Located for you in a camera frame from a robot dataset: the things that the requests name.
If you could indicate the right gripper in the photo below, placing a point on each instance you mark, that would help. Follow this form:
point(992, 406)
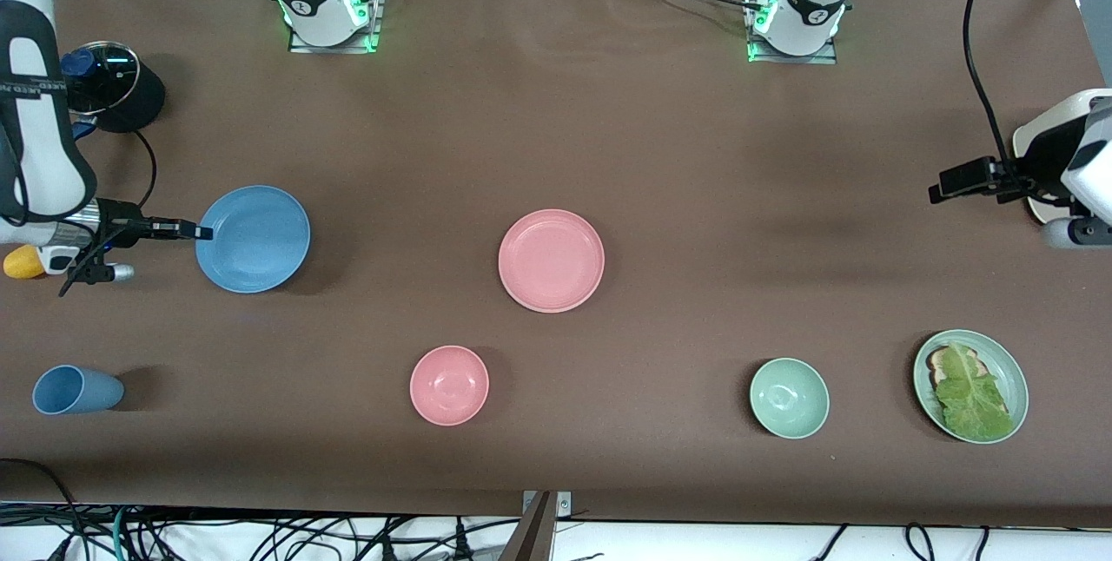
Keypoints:
point(120, 218)

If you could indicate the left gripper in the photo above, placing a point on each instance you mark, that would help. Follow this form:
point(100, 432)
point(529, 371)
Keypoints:
point(1035, 163)

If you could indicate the blue shallow plate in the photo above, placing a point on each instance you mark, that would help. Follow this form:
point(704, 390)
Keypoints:
point(256, 240)

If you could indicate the pink shallow plate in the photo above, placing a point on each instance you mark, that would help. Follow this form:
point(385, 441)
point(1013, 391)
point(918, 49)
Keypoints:
point(551, 259)

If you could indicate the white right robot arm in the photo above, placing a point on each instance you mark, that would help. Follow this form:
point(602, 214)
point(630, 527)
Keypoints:
point(39, 135)

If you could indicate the cream toaster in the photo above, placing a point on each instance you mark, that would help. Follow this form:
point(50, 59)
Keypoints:
point(1023, 144)

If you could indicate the yellow lemon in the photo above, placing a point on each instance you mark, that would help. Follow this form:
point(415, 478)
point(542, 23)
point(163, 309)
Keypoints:
point(19, 264)

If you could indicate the glass lid blue knob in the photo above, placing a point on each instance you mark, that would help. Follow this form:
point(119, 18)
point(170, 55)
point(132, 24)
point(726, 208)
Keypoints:
point(113, 75)

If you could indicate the toasted bread slice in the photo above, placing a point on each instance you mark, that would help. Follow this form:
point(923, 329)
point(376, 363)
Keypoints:
point(936, 361)

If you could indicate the blue plastic cup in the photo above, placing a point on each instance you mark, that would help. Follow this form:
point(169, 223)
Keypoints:
point(78, 390)

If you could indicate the green plate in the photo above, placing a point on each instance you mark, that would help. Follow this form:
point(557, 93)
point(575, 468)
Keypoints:
point(1012, 379)

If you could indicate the green lettuce leaf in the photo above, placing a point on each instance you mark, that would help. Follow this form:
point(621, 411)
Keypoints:
point(973, 400)

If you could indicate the small green bowl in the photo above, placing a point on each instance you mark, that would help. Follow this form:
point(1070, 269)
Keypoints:
point(789, 398)

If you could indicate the small pink bowl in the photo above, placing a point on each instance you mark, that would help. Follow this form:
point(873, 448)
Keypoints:
point(449, 386)

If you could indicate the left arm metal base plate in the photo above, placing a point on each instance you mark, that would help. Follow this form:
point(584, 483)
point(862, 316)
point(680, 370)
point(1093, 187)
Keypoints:
point(782, 59)

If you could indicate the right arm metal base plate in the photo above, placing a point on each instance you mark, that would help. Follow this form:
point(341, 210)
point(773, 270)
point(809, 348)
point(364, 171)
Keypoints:
point(334, 49)

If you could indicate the grey metal mount bracket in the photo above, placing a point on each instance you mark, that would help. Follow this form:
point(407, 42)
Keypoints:
point(540, 526)

